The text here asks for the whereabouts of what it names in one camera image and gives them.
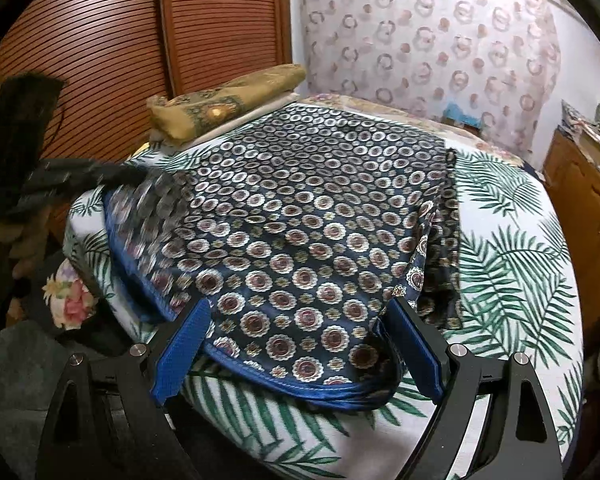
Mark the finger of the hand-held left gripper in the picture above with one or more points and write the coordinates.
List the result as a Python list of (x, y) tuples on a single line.
[(95, 175)]

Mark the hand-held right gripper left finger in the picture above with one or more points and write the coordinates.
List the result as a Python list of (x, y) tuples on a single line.
[(180, 355)]

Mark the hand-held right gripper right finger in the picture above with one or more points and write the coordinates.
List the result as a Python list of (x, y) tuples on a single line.
[(420, 350)]

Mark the navy medallion print pajama shirt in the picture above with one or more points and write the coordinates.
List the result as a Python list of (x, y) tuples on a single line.
[(290, 240)]

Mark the person's left forearm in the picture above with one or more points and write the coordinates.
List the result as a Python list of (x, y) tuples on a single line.
[(25, 245)]

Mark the palm leaf print sheet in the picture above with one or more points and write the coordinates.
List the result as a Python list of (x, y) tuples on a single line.
[(505, 280)]

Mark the wooden louvered wardrobe door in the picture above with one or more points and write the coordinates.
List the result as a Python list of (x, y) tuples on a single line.
[(100, 45), (225, 25)]

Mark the gold patterned pillow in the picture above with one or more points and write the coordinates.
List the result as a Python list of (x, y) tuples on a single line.
[(230, 97)]

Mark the grey cloth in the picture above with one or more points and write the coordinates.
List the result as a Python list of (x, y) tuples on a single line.
[(10, 375)]

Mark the navy blanket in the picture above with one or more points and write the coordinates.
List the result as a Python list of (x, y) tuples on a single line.
[(532, 170)]

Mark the wooden cabinet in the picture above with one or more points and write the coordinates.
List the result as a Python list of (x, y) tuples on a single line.
[(580, 210)]

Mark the blue box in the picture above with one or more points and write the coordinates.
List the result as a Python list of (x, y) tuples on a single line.
[(460, 115)]

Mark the clutter on cabinet top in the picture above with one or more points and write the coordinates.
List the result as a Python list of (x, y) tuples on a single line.
[(587, 122)]

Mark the circle print curtain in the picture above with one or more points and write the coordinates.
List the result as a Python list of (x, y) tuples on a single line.
[(420, 35)]

